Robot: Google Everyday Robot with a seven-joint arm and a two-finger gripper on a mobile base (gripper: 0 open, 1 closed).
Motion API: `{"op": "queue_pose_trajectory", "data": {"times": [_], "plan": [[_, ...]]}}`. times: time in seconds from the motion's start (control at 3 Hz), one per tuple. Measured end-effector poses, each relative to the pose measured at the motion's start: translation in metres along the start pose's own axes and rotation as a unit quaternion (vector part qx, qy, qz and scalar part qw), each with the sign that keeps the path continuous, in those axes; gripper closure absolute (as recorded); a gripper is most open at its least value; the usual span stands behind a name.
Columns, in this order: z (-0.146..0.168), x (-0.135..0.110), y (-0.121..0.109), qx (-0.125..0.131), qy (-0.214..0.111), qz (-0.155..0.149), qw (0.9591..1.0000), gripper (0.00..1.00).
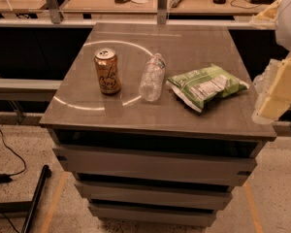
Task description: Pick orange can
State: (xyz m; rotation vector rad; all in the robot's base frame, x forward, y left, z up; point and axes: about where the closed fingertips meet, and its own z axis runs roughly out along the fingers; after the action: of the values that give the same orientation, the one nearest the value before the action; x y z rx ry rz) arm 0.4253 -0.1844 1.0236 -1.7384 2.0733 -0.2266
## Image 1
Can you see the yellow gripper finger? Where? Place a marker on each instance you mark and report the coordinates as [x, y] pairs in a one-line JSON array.
[[274, 91], [267, 18]]

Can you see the orange soda can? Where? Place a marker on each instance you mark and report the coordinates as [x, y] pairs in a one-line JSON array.
[[105, 60]]

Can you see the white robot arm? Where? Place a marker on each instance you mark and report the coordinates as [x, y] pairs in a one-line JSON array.
[[283, 26]]

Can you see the green chip bag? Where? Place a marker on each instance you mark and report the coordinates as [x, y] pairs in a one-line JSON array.
[[196, 88]]

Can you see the grey drawer cabinet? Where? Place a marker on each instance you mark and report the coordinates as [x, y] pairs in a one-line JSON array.
[[161, 161]]

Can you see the clear plastic water bottle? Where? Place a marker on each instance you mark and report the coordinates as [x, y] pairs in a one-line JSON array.
[[152, 79]]

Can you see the black stand leg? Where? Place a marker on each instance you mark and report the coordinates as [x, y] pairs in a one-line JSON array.
[[29, 208]]

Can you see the metal frame post middle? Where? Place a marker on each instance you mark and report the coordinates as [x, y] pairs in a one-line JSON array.
[[161, 11]]

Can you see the metal frame post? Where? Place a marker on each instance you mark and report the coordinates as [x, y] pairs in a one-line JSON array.
[[161, 11], [54, 12]]

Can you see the metal frame post left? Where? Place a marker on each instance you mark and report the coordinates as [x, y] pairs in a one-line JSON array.
[[54, 12]]

